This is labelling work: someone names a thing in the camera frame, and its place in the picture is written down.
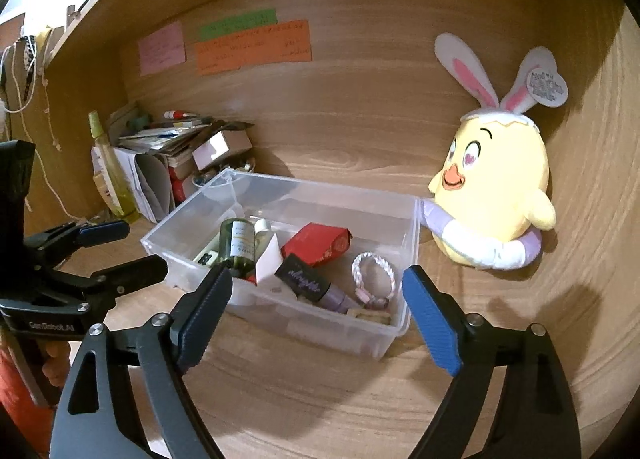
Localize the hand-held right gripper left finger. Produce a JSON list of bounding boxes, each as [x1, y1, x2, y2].
[[49, 266, 233, 459]]

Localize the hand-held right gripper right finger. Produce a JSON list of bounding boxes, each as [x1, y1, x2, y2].
[[402, 265, 583, 459]]

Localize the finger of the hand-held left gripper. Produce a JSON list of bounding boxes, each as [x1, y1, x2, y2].
[[25, 219, 131, 270], [60, 255, 168, 312]]

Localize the white braided bracelet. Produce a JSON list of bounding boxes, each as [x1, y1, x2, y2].
[[351, 252, 397, 311]]

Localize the dark green spray bottle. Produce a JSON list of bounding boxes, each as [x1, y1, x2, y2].
[[217, 219, 257, 280]]

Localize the light green cosmetic tube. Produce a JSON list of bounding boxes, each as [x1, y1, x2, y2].
[[255, 234, 285, 286]]

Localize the clear plastic storage bin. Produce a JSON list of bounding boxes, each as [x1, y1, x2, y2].
[[140, 169, 421, 361]]

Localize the purple lip gloss tube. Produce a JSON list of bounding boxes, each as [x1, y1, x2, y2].
[[274, 254, 358, 314]]

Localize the red gift box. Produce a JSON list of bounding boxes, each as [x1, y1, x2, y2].
[[281, 222, 353, 267]]

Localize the person's left hand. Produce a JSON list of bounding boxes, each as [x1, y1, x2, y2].
[[42, 341, 71, 387]]

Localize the yellow-green spray bottle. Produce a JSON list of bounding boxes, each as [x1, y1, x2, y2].
[[88, 110, 141, 224]]

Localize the stack of white paper leaflets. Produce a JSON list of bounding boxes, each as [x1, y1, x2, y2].
[[91, 144, 176, 222]]

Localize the pile of books and papers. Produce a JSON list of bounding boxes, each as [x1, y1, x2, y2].
[[107, 102, 256, 157]]

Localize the pink white small box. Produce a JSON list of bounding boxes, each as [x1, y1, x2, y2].
[[192, 132, 253, 171]]

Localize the yellow chick plush toy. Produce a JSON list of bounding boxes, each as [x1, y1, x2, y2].
[[427, 32, 571, 272]]

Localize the pink paper note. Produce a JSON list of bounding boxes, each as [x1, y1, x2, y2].
[[138, 22, 187, 76]]

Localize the orange paper note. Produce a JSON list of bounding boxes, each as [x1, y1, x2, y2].
[[195, 19, 313, 77]]

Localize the green paper note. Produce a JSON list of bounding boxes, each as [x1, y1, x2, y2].
[[199, 8, 278, 40]]

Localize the white cable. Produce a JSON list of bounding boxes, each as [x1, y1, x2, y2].
[[0, 34, 76, 220]]

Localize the black white patterned strap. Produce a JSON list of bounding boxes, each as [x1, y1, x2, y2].
[[19, 35, 40, 106]]

